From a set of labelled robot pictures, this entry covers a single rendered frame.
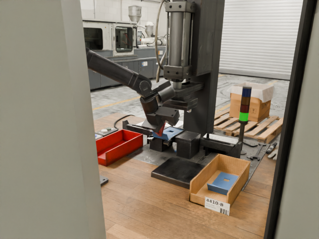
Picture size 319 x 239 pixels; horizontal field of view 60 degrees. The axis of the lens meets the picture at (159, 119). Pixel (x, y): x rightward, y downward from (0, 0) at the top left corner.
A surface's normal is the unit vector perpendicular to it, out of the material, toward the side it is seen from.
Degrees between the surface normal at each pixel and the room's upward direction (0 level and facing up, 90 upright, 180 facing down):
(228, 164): 90
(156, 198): 0
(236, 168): 90
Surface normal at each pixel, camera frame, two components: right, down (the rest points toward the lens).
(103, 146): 0.86, 0.18
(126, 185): 0.03, -0.96
